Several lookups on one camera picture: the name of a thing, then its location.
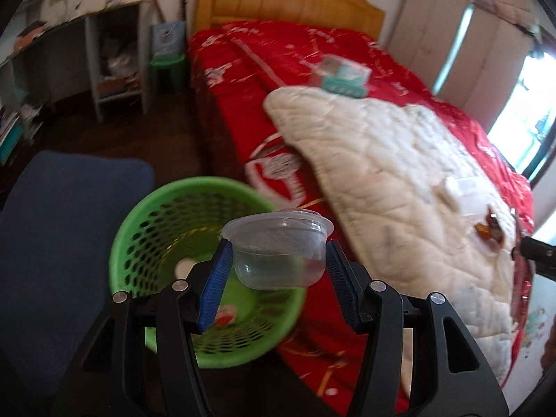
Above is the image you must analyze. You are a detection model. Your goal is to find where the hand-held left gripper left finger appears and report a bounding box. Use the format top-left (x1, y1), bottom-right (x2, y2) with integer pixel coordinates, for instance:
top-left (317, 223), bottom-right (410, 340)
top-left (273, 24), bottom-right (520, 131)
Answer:
top-left (52, 239), bottom-right (235, 417)

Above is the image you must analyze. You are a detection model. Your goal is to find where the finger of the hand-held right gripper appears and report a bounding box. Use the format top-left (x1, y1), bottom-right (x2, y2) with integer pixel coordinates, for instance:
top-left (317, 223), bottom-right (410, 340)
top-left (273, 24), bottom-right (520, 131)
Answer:
top-left (512, 237), bottom-right (556, 276)

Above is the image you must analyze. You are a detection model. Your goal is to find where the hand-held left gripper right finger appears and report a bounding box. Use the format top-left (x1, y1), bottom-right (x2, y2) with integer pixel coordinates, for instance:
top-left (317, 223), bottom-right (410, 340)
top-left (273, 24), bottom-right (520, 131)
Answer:
top-left (326, 240), bottom-right (509, 417)

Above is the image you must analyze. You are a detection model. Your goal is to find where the orange snack wrapper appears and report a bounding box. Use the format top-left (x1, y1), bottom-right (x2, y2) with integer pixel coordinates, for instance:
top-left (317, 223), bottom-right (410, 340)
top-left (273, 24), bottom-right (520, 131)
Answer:
top-left (473, 206), bottom-right (507, 246)

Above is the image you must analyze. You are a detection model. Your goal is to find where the clear plastic cup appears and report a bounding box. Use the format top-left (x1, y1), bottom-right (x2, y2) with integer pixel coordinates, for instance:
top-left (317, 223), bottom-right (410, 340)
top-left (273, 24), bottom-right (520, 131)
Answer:
top-left (221, 208), bottom-right (334, 291)

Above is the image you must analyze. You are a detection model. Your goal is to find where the green plastic basket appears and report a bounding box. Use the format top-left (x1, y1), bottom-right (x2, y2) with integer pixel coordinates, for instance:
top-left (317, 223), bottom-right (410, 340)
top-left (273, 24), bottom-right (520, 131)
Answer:
top-left (108, 177), bottom-right (307, 368)

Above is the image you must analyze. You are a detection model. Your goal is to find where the white quilted blanket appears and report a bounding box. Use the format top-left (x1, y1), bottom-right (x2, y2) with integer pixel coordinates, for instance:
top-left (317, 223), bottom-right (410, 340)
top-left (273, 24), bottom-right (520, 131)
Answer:
top-left (263, 87), bottom-right (528, 389)

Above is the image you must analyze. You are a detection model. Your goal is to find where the bright window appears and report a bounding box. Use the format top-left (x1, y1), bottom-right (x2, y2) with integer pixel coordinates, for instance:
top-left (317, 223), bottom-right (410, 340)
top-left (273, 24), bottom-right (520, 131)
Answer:
top-left (486, 52), bottom-right (556, 179)

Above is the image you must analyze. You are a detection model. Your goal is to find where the blue chair cushion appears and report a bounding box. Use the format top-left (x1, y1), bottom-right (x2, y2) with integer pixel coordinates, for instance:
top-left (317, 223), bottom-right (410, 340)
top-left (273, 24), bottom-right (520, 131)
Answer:
top-left (0, 150), bottom-right (156, 398)

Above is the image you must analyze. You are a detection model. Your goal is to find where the teal tissue box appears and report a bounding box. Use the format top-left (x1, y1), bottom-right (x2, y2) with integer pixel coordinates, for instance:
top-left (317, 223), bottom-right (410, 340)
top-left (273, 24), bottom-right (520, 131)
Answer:
top-left (309, 69), bottom-right (368, 97)

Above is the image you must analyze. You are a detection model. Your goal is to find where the red printed bed blanket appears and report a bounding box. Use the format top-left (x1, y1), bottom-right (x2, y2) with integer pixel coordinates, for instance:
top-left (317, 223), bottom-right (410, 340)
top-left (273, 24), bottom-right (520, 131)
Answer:
top-left (187, 21), bottom-right (535, 413)

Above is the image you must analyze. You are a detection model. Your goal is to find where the white tissue box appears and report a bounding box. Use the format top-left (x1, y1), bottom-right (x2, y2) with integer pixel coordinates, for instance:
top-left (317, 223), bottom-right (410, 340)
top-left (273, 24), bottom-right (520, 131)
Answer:
top-left (319, 54), bottom-right (370, 83)

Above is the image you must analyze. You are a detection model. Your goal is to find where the green plastic stool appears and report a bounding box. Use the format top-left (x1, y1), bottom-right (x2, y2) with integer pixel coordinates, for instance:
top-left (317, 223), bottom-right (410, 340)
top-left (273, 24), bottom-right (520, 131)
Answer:
top-left (149, 54), bottom-right (188, 96)

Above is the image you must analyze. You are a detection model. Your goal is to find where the beige wardrobe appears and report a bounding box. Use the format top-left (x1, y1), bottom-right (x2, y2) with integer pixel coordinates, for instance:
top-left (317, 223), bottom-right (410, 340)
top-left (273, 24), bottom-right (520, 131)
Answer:
top-left (388, 0), bottom-right (537, 129)

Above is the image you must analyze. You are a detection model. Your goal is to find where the blue paper bag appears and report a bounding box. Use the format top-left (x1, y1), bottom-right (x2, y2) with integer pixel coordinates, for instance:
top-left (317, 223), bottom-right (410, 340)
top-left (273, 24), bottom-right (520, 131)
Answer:
top-left (150, 22), bottom-right (187, 59)

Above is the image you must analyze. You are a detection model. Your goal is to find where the stack of books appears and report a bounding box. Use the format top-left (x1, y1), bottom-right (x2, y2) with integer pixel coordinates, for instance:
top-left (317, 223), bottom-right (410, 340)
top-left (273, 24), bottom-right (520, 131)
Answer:
top-left (0, 100), bottom-right (44, 161)

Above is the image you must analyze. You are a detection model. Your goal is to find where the white desk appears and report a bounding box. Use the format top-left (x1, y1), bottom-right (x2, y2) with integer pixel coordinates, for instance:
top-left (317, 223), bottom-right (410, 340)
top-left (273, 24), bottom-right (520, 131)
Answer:
top-left (0, 0), bottom-right (153, 122)

